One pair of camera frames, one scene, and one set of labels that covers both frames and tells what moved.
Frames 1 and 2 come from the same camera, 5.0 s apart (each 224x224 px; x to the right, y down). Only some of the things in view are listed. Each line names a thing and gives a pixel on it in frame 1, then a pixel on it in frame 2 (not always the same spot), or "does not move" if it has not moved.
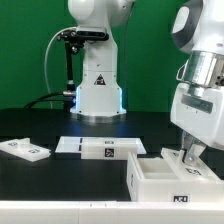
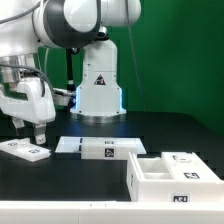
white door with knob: x=202 y=171 does not move
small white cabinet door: x=23 y=148 does not move
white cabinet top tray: x=101 y=148 does not move
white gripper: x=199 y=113 → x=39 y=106
